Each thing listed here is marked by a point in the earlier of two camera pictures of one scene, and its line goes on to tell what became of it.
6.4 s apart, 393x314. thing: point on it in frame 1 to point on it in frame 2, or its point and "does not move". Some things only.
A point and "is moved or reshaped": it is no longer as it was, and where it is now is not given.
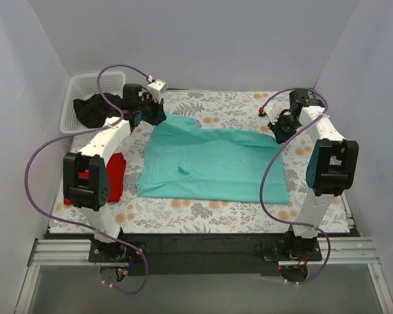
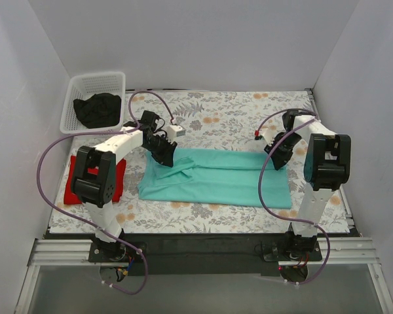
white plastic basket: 81,86 does not move
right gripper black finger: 281,134 to 280,156
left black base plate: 116,252 does not move
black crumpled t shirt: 93,111 does not move
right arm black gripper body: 279,129 to 280,152
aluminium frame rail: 76,252 does not move
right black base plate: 291,250 does not move
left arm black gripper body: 152,109 to 164,148
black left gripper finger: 156,114 to 165,156
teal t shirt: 181,161 is moved or reshaped
